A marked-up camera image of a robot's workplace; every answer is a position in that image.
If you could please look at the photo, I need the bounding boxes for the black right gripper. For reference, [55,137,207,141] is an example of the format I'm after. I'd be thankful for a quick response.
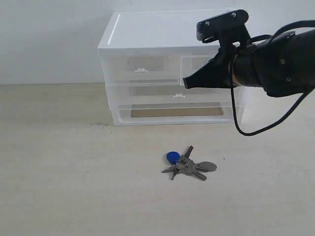
[183,46,253,89]

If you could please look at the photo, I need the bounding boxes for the keys with blue fob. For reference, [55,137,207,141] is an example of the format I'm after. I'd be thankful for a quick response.
[162,146,217,181]

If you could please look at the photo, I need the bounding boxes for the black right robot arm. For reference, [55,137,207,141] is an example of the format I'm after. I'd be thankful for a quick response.
[183,30,315,97]

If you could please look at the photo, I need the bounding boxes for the white plastic drawer cabinet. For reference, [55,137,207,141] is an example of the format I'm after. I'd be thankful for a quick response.
[97,9,252,127]

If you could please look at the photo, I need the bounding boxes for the clear wide middle drawer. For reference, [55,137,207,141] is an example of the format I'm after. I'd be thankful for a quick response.
[105,85,231,111]

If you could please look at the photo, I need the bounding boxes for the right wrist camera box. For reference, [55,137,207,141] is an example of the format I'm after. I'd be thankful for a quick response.
[196,9,251,48]

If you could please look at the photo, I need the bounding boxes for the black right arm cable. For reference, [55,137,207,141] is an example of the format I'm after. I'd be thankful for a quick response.
[230,20,315,137]

